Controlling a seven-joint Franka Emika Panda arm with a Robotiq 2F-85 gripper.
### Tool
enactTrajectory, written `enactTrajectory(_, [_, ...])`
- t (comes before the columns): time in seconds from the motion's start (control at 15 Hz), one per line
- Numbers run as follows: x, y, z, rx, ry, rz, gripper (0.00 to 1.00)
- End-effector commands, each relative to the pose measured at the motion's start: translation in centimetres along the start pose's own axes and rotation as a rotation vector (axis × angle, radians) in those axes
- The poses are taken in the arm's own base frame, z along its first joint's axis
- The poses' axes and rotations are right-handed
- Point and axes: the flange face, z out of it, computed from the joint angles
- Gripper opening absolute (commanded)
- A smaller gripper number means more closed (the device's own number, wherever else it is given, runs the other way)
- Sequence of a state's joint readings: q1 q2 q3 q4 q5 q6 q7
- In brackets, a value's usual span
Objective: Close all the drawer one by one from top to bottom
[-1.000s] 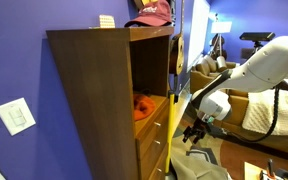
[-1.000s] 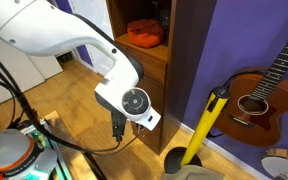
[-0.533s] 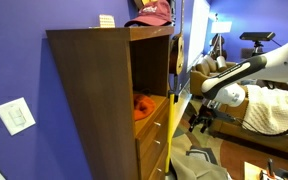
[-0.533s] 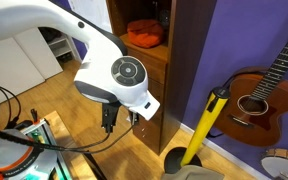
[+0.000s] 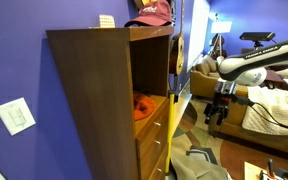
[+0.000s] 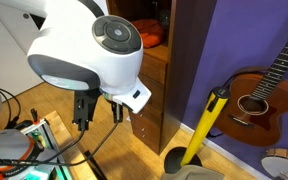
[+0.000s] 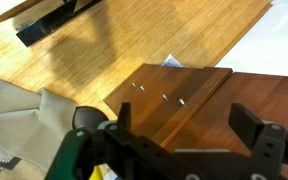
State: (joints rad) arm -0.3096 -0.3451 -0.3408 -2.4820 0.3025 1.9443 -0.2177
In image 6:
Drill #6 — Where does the dark brown wooden cabinet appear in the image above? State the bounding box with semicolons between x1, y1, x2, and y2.
106;0;218;156

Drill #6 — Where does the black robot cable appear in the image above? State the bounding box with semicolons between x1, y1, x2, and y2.
0;83;121;168

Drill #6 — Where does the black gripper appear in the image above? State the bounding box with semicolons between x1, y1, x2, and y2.
73;90;100;132

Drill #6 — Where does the orange knit beanie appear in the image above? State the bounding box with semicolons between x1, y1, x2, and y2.
132;18;167;49

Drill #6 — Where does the small dark jar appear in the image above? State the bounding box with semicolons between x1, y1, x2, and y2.
157;9;172;29

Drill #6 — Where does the white baseboard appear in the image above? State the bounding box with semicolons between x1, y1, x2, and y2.
179;123;272;180

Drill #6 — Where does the brown drawer holding silver bag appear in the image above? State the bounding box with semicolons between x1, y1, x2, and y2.
128;104;163;135

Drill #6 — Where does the aluminium frame control box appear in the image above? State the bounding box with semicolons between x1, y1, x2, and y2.
18;118;73;180

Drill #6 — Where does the grey cloth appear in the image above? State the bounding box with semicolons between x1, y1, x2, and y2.
160;164;225;180

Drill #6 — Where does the brown drawer holding black bag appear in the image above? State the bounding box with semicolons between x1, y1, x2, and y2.
143;74;167;113

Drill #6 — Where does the banjo with white head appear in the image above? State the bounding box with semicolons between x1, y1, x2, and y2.
260;148;288;180

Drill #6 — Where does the small black clamp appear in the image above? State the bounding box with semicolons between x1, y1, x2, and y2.
30;108;40;125

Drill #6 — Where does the yellow stanchion with black base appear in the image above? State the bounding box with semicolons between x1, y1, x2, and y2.
163;86;232;175

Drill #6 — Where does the brown acoustic guitar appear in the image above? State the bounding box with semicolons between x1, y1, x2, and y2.
213;19;288;148

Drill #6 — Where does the black table base bar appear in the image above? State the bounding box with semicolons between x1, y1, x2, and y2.
83;149;108;180

